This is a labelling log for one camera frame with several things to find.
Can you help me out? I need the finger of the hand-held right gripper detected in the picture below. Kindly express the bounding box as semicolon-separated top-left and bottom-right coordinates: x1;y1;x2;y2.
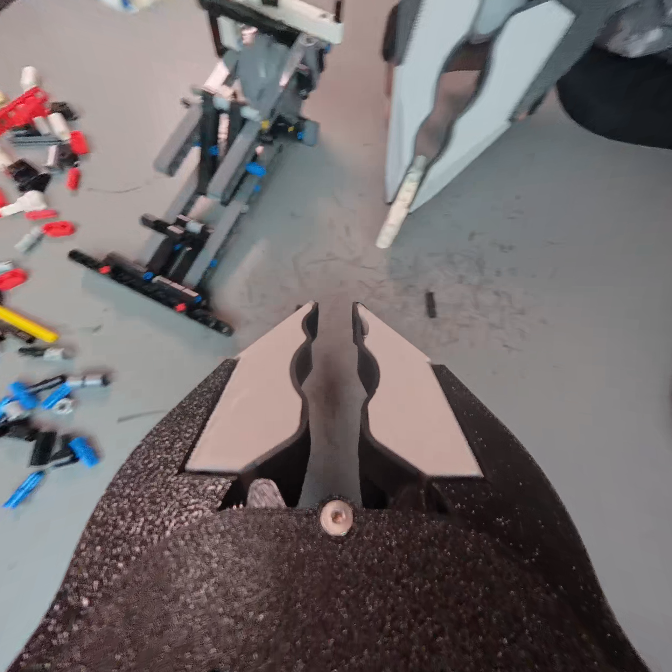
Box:
385;0;480;204
414;2;576;212

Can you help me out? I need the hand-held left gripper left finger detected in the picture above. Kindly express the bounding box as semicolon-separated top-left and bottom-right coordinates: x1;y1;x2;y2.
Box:
185;301;320;509

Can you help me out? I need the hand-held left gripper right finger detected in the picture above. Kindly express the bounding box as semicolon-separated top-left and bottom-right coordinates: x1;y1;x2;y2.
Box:
352;302;484;510

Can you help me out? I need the white beam brick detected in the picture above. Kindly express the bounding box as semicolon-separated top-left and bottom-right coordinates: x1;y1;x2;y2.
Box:
375;155;428;249

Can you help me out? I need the pile of blue black pins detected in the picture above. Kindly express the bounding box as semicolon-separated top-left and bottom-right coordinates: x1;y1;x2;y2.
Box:
0;304;113;510

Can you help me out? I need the partly built toy truck chassis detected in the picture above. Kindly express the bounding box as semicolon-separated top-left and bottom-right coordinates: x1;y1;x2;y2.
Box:
68;0;344;337

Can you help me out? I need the pile of red white pieces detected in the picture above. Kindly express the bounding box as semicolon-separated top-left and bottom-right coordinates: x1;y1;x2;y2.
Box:
0;65;90;292

